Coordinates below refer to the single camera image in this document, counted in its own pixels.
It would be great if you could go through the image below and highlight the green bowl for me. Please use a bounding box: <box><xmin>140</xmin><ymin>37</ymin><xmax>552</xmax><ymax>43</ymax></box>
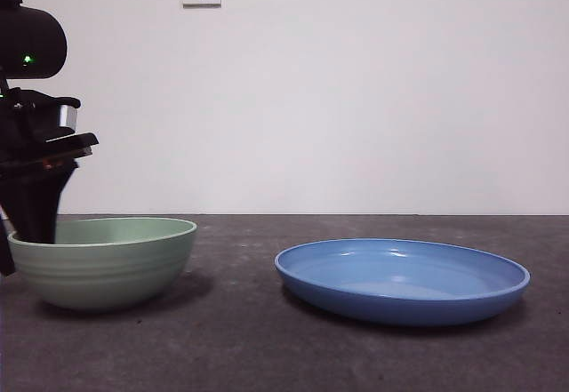
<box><xmin>7</xmin><ymin>216</ymin><xmax>198</xmax><ymax>314</ymax></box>

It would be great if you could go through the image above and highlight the blue plate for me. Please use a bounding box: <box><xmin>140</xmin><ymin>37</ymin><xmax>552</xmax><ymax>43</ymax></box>
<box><xmin>274</xmin><ymin>237</ymin><xmax>532</xmax><ymax>327</ymax></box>

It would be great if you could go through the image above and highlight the pale grey camera box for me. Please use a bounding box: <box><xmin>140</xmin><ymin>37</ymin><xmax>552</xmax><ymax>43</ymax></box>
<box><xmin>52</xmin><ymin>100</ymin><xmax>82</xmax><ymax>130</ymax></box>

